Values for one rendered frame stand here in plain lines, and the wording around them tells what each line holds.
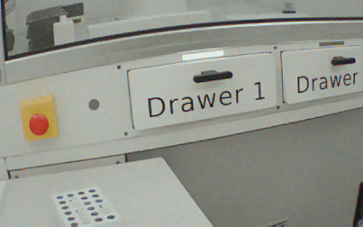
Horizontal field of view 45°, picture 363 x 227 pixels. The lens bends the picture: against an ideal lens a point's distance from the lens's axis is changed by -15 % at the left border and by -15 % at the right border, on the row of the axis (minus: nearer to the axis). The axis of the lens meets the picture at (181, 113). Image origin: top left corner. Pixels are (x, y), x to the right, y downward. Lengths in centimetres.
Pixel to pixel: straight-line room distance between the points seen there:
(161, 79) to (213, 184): 27
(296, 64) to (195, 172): 31
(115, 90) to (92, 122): 7
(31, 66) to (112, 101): 18
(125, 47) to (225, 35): 20
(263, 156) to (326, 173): 21
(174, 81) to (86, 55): 17
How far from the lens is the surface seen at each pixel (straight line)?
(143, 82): 92
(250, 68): 98
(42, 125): 86
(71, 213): 71
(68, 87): 92
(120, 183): 87
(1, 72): 91
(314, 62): 105
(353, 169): 126
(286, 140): 110
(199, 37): 95
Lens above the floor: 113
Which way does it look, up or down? 18 degrees down
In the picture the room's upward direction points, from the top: 5 degrees counter-clockwise
